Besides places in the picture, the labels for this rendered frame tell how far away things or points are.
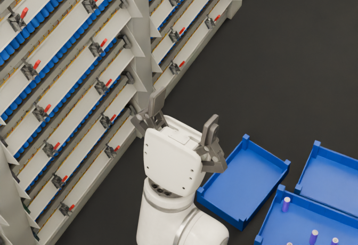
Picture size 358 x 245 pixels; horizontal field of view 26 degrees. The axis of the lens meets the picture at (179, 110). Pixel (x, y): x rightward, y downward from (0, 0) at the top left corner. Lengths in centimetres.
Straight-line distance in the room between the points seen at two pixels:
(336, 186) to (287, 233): 36
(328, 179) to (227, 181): 42
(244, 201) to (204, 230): 156
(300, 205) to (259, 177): 53
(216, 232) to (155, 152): 17
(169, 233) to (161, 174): 11
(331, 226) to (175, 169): 122
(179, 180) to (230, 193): 163
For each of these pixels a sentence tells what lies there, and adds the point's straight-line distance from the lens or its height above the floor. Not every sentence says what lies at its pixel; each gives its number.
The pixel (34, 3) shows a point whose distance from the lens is 191.
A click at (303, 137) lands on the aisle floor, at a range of 298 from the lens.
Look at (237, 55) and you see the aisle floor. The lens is 319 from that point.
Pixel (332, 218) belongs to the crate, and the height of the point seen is 41.
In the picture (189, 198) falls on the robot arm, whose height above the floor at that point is 139.
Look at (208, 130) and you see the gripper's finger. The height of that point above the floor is 155.
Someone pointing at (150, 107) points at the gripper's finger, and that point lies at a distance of 115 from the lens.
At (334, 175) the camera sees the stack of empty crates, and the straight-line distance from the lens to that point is 263.
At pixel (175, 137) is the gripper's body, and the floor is 149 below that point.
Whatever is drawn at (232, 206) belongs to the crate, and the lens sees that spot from 280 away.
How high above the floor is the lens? 248
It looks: 55 degrees down
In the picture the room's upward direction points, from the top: straight up
